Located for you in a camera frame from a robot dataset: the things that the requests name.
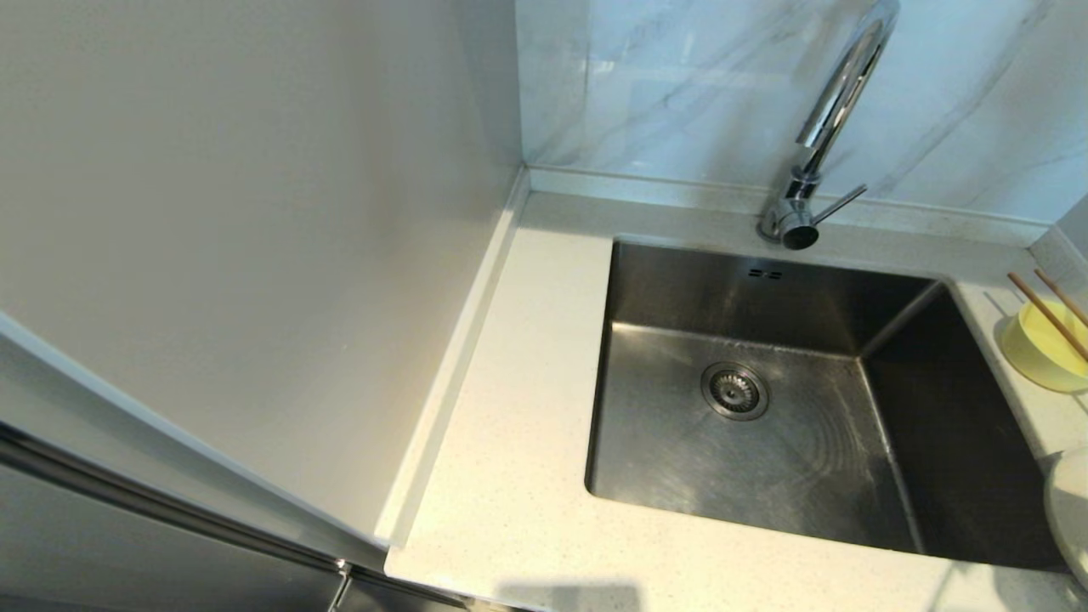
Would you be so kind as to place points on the chrome gooseneck faucet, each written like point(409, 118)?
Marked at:
point(837, 85)

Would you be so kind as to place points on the yellow plastic bowl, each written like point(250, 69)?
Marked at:
point(1037, 353)

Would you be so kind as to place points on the white ceramic bowl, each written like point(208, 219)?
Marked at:
point(1073, 518)

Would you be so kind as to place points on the stainless steel sink basin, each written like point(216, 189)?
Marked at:
point(765, 476)

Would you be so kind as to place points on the round metal drain strainer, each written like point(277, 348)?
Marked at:
point(735, 392)

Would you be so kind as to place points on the tall grey cabinet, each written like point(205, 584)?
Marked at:
point(255, 212)

